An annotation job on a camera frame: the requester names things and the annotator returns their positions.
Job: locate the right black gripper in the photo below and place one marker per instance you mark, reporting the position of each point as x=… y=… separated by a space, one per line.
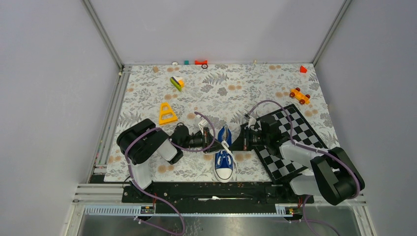
x=242 y=142

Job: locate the orange toy car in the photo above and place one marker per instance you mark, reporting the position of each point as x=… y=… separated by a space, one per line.
x=298 y=95

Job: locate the red block at wall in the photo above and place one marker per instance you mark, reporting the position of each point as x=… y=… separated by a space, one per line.
x=196 y=62

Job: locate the yellow plastic triangle toy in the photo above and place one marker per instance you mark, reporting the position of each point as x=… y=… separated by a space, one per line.
x=166 y=114

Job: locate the stacked toy bricks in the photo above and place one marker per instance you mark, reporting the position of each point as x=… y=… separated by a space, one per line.
x=178 y=82

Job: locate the black white chessboard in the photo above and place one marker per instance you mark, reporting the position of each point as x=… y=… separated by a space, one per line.
x=299 y=132

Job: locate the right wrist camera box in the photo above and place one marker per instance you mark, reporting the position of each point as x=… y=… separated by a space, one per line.
x=251 y=122

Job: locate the floral patterned mat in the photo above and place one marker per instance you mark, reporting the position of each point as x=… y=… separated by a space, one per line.
x=223 y=93

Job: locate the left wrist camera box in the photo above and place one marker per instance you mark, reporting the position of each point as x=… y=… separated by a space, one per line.
x=203 y=124

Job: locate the blue canvas sneaker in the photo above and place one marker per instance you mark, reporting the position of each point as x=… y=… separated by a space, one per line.
x=224 y=175

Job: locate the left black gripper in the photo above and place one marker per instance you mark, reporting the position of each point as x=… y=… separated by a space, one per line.
x=207 y=139

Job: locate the white shoelace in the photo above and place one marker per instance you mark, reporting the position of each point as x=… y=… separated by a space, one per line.
x=224 y=158

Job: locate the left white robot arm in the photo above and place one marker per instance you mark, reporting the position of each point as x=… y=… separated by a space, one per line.
x=139 y=142

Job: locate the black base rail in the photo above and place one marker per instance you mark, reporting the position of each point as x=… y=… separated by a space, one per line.
x=215 y=197

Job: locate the red triangular block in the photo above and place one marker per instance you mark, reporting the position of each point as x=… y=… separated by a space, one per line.
x=302 y=69

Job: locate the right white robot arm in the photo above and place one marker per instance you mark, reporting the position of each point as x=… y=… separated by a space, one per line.
x=307 y=169

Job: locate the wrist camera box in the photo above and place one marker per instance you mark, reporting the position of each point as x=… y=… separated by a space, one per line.
x=251 y=122
x=203 y=124

